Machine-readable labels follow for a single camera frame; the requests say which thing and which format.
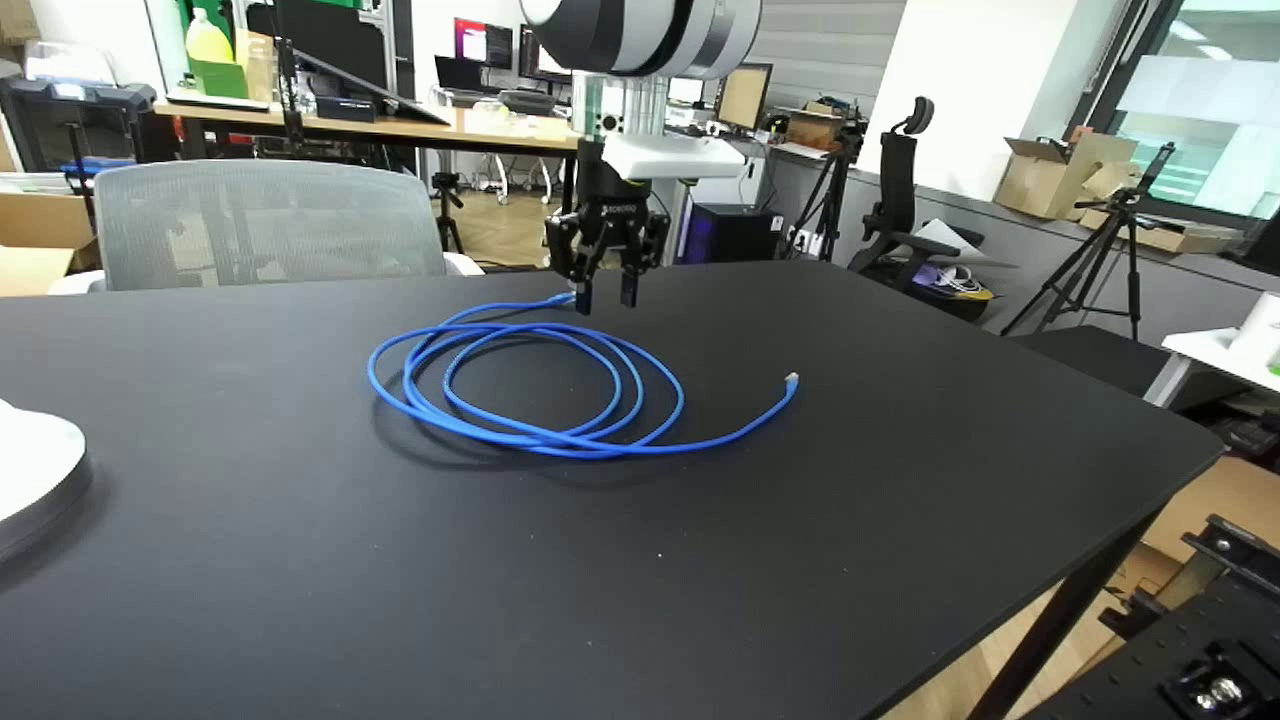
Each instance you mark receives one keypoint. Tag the wooden desk with black legs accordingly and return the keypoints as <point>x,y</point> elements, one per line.
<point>465,130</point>

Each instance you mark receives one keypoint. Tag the black camera tripod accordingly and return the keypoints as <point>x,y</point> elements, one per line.
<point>1077,273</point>

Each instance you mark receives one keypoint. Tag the white round base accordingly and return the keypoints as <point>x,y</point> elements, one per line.
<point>37,452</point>

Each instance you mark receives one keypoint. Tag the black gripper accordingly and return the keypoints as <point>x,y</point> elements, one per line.
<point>609,216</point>

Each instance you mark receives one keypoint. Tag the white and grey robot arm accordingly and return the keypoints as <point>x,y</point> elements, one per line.
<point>623,59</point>

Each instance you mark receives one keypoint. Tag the grey mesh office chair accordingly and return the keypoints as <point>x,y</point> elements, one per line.
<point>263,221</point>

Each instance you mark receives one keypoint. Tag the black office chair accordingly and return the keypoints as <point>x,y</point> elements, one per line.
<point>894,246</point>

